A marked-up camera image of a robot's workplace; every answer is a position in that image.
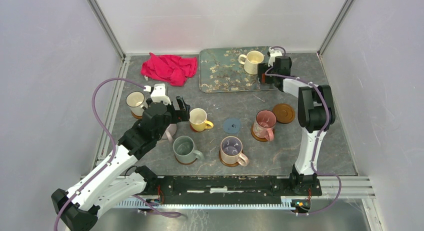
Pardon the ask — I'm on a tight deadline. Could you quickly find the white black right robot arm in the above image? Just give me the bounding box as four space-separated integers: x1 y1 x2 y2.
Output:
257 56 336 195

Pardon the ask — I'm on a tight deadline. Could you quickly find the brown wooden coaster far left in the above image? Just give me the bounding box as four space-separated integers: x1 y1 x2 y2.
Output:
131 110 143 119

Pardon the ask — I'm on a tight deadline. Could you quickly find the red round coaster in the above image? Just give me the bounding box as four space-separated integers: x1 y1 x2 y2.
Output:
190 125 198 133

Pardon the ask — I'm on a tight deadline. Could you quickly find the white toothed cable rail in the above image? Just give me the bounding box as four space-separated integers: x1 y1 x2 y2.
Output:
115 197 295 211

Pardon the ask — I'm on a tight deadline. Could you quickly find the cream yellow mug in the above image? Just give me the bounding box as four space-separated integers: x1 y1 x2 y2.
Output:
238 50 264 75

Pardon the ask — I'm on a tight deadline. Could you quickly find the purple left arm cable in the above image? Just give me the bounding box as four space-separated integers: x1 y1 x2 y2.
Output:
52 77 183 231

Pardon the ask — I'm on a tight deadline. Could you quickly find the white mug black handle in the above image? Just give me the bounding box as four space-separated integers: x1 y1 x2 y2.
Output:
126 91 148 117

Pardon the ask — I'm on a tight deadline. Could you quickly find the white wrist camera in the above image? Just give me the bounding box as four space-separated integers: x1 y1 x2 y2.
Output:
150 83 172 106
267 47 284 67

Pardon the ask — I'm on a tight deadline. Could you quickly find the grey-green ceramic mug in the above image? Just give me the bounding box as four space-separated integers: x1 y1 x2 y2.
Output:
172 135 204 163

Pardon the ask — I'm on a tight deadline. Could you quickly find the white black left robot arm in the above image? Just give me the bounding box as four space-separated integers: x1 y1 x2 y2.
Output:
51 96 190 231

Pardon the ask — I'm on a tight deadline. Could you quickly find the lilac ceramic mug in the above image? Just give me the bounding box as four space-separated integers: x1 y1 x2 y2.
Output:
161 123 177 143

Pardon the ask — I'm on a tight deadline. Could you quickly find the blue round coaster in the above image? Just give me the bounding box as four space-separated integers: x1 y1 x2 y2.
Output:
222 117 242 134

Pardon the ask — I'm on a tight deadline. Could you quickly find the yellow ceramic mug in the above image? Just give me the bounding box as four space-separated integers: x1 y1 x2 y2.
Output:
189 108 214 132

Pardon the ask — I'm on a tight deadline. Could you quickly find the glossy wooden ridged coaster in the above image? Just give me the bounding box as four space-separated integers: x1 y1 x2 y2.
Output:
176 158 198 166

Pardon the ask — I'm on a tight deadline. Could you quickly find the beige pink tall mug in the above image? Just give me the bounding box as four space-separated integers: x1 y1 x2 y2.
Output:
219 136 249 167

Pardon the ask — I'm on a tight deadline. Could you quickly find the small orange cup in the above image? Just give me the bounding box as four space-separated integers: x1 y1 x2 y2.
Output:
261 73 266 84

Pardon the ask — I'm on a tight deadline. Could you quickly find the crumpled red cloth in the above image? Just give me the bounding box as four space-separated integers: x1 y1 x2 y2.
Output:
140 52 198 87

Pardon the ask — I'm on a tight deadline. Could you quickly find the green floral serving tray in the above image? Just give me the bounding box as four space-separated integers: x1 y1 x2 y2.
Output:
199 46 276 93

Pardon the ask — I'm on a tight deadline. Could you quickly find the pink floral patterned mug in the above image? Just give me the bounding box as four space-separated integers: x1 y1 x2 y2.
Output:
251 109 277 142

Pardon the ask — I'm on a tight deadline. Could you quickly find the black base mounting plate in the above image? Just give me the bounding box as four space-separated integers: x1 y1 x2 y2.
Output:
139 175 323 205

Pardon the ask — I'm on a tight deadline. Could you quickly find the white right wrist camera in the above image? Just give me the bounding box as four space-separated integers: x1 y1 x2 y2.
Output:
267 47 284 67

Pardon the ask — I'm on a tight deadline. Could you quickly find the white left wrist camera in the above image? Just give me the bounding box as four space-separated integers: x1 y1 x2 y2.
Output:
150 83 172 106

